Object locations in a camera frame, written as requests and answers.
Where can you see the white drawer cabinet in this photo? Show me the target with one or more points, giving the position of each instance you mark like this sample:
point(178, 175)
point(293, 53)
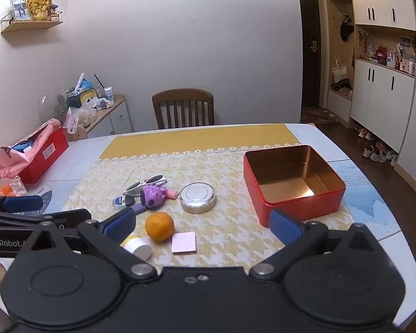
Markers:
point(114, 118)

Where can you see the white sunglasses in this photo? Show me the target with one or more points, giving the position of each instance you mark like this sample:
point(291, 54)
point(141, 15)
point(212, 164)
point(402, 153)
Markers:
point(147, 183)

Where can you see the red metal tin box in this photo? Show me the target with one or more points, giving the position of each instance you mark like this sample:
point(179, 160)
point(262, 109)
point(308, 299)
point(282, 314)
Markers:
point(291, 184)

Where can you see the brown wooden chair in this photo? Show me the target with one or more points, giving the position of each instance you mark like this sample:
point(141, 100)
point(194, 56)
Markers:
point(183, 108)

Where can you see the purple spiky toy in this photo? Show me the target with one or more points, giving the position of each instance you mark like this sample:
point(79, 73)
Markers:
point(153, 197)

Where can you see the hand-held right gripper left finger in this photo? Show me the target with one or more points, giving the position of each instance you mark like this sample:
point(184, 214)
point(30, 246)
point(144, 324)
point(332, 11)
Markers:
point(119, 224)

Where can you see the wooden wall shelf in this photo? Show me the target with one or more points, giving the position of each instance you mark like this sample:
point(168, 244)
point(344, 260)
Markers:
point(31, 26)

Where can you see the pink sticky note pad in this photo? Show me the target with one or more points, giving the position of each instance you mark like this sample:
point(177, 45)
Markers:
point(184, 242)

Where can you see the small blue and white bottle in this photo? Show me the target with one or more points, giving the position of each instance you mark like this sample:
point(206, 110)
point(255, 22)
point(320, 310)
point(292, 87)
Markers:
point(123, 202)

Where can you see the pink plastic bag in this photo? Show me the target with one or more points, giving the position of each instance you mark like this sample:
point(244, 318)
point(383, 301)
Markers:
point(7, 158)

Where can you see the small photo frame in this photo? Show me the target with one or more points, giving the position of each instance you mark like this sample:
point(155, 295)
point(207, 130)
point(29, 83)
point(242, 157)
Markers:
point(19, 8)

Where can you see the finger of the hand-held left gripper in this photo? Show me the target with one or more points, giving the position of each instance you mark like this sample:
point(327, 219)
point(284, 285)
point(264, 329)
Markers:
point(24, 203)
point(20, 220)

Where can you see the beige tote bag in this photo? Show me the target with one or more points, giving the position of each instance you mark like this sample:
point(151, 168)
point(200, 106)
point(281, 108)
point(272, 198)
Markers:
point(340, 72)

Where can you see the red cardboard box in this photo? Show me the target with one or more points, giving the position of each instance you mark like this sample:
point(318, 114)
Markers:
point(46, 158)

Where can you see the round silver metal tin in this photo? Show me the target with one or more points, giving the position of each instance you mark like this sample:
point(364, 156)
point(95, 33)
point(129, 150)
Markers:
point(198, 198)

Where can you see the white and pink sneakers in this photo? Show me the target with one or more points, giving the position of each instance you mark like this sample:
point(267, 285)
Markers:
point(376, 154)

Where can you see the white jar with yellow lid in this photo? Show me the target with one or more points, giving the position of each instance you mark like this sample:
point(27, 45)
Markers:
point(138, 248)

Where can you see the purple flat strip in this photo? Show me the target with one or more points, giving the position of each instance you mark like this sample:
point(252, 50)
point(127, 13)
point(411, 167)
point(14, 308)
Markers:
point(139, 208)

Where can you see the orange snack packet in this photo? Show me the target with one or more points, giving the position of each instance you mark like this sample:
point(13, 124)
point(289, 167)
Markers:
point(8, 188)

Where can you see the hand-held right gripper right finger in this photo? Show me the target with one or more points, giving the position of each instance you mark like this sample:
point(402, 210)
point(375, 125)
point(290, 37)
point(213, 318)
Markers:
point(286, 227)

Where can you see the dark entrance door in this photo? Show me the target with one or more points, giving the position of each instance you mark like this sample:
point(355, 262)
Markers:
point(310, 45)

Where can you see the orange fruit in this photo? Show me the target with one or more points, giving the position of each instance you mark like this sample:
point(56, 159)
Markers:
point(159, 226)

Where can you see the white lower cabinet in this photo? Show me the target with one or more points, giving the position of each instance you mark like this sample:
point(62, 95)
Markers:
point(381, 100)

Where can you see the gold ornament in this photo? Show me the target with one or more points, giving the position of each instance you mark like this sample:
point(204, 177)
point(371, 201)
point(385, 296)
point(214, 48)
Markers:
point(40, 3)

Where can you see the blue and yellow toy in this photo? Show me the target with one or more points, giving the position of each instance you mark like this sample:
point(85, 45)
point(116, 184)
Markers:
point(81, 93)

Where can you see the clear plastic bag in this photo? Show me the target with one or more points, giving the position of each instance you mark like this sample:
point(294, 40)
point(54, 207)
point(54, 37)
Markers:
point(79, 117)

